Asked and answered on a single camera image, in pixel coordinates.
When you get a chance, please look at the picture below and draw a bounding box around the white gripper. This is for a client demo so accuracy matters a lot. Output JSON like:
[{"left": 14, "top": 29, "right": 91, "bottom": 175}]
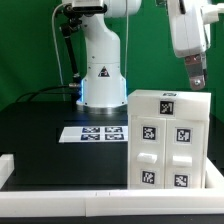
[{"left": 167, "top": 0, "right": 211, "bottom": 91}]

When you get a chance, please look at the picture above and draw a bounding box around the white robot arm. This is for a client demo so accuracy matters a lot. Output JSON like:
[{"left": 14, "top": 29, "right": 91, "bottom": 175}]
[{"left": 61, "top": 0, "right": 224, "bottom": 113}]

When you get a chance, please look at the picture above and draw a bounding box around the white cabinet door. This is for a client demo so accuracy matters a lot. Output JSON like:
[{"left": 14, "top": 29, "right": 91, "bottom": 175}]
[
  {"left": 165, "top": 119, "right": 209, "bottom": 189},
  {"left": 128, "top": 116, "right": 166, "bottom": 189}
]

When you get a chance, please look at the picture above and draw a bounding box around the white workspace border frame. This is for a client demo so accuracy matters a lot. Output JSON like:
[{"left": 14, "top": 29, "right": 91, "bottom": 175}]
[{"left": 0, "top": 154, "right": 224, "bottom": 217}]

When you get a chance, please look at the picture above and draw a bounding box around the black cable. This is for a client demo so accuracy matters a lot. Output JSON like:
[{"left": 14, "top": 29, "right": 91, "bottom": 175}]
[{"left": 15, "top": 84, "right": 81, "bottom": 104}]

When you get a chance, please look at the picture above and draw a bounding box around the white marker base plate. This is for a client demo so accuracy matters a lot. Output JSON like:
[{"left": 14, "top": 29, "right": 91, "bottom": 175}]
[{"left": 59, "top": 126, "right": 128, "bottom": 143}]

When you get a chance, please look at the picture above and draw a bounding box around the white cabinet top block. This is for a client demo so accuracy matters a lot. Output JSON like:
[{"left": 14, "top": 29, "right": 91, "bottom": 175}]
[{"left": 128, "top": 90, "right": 211, "bottom": 120}]

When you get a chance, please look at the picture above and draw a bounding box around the white cabinet body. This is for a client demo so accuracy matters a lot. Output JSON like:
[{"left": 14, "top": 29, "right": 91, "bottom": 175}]
[{"left": 128, "top": 116, "right": 209, "bottom": 189}]

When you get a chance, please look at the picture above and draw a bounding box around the white cable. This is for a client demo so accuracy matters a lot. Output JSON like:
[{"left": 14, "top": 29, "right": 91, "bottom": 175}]
[{"left": 51, "top": 2, "right": 68, "bottom": 101}]

